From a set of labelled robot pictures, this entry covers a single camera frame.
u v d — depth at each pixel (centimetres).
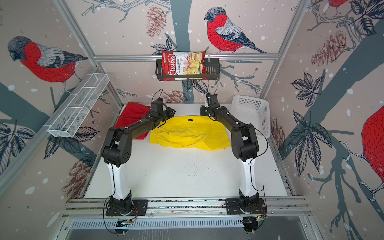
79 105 79
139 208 73
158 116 80
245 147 56
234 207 73
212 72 94
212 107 79
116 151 54
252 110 115
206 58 90
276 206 75
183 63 88
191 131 101
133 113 114
